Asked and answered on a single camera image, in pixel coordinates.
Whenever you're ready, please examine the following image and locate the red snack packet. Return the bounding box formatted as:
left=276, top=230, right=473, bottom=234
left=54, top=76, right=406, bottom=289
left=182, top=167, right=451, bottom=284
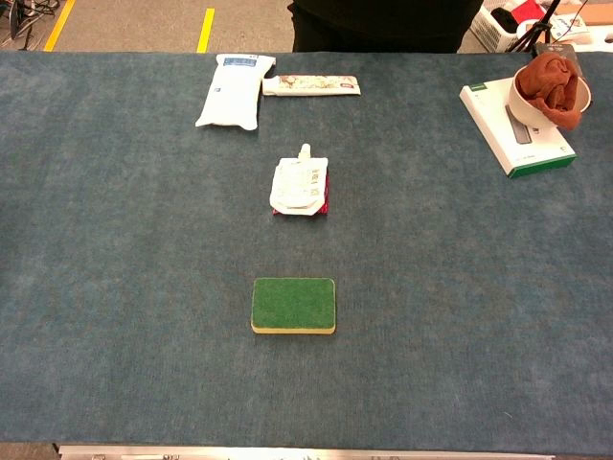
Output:
left=271, top=168, right=331, bottom=218

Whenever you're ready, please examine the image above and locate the white plastic basket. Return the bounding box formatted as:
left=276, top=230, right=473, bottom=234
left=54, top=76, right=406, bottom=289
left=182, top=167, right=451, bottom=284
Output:
left=468, top=0, right=550, bottom=53

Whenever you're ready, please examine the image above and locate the dark flat box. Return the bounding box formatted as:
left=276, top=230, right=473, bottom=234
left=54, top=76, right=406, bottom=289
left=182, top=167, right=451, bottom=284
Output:
left=532, top=41, right=586, bottom=81

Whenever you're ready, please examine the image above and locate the white and blue printed carton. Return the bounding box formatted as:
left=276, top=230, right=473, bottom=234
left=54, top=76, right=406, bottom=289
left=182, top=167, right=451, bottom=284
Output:
left=549, top=12, right=595, bottom=43

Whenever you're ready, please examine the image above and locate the green and yellow scrubbing sponge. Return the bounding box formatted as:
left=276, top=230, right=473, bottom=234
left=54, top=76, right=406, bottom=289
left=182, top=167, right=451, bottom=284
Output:
left=250, top=277, right=337, bottom=335

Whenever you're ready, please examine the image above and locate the white and green product box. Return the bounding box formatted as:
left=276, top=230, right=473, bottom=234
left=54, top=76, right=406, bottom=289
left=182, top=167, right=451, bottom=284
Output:
left=458, top=78, right=578, bottom=180

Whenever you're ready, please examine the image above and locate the white and brown snack bar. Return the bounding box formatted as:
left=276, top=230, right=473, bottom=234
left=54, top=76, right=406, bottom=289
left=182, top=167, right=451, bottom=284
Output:
left=261, top=74, right=362, bottom=98

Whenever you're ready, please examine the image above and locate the white round bowl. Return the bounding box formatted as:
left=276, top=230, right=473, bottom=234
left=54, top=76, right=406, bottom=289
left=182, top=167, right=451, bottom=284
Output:
left=508, top=67, right=593, bottom=129

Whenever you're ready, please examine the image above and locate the white plastic refill bag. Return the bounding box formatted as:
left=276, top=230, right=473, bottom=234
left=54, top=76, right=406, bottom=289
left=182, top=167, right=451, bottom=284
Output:
left=194, top=53, right=277, bottom=131

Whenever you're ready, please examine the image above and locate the blue-grey felt table cloth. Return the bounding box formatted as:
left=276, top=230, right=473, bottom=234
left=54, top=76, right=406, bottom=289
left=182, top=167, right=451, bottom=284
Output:
left=0, top=50, right=613, bottom=456

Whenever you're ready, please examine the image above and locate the rust brown cloth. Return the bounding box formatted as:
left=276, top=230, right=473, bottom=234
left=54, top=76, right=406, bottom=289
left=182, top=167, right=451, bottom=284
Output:
left=514, top=51, right=585, bottom=132

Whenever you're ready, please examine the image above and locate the black tripod stand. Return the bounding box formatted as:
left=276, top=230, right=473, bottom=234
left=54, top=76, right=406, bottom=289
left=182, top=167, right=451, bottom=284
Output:
left=514, top=0, right=562, bottom=53

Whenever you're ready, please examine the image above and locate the white spouted drink pouch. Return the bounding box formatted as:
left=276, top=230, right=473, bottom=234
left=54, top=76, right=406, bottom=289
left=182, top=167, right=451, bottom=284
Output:
left=268, top=143, right=329, bottom=215

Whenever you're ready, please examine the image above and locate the person in black clothes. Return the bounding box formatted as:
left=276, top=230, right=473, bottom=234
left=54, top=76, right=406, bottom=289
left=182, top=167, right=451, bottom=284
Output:
left=290, top=0, right=485, bottom=55

